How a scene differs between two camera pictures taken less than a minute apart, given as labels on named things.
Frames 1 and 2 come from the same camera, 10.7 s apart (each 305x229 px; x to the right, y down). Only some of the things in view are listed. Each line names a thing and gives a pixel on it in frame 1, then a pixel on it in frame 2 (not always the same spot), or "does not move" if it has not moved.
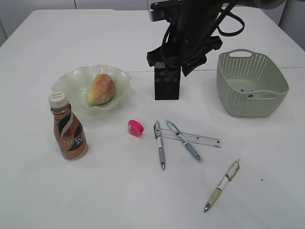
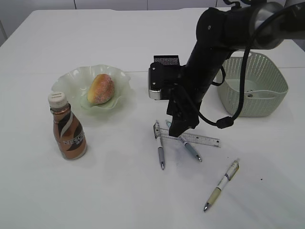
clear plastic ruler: (159, 132) does not move
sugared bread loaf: (101, 89) does not move
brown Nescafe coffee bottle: (69, 132) does not move
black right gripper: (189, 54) -> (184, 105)
